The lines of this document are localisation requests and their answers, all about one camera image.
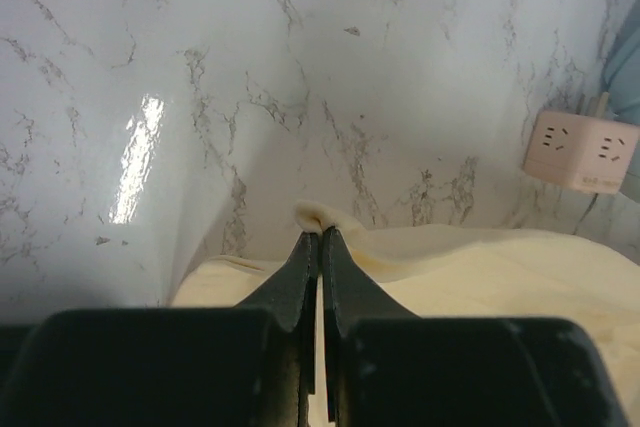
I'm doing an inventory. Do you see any small pink cube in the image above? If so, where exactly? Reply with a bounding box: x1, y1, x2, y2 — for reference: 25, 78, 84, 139
522, 92, 639, 194

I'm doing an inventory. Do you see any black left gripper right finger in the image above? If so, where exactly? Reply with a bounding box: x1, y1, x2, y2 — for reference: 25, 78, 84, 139
319, 229, 629, 426

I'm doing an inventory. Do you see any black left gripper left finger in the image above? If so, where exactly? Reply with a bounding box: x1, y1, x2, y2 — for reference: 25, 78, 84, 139
1, 234, 319, 426

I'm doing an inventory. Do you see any yellow t shirt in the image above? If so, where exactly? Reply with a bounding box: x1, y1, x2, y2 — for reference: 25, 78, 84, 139
169, 199, 640, 427

